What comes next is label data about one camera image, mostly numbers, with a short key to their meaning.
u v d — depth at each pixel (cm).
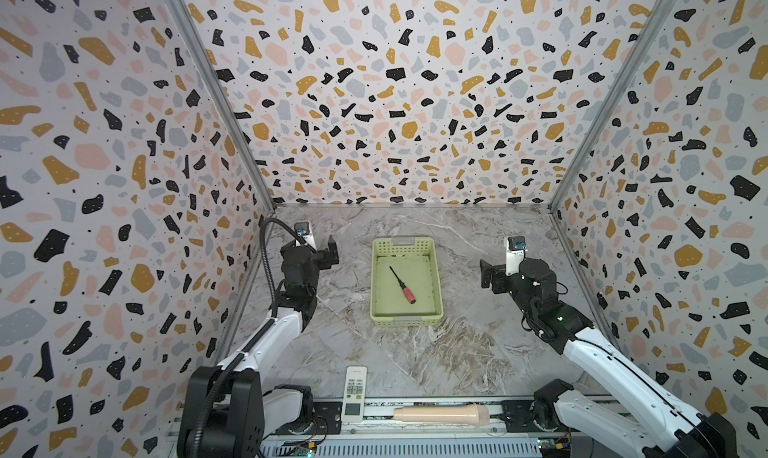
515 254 66
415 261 106
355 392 76
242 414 40
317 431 72
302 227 71
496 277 69
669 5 73
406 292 97
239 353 45
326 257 78
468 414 72
